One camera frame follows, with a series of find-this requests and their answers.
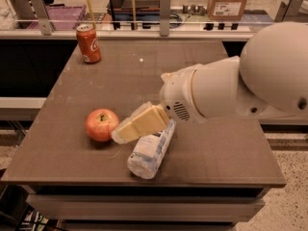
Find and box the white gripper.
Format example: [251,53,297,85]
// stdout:
[112,64,206,144]

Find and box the red apple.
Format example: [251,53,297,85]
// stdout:
[86,109,119,141]

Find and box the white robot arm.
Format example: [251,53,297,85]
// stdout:
[112,22,308,144]

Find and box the orange soda can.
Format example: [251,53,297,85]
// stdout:
[76,24,101,64]

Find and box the clear plastic tea bottle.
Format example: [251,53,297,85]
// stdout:
[127,119,176,179]

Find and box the grey table drawer unit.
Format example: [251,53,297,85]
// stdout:
[27,193,265,224]

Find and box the purple plastic crate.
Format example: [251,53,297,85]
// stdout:
[27,5,88,31]

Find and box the cardboard box with label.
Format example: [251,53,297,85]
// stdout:
[207,0,247,20]

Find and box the glass railing with metal posts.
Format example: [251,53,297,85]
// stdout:
[0,0,307,41]

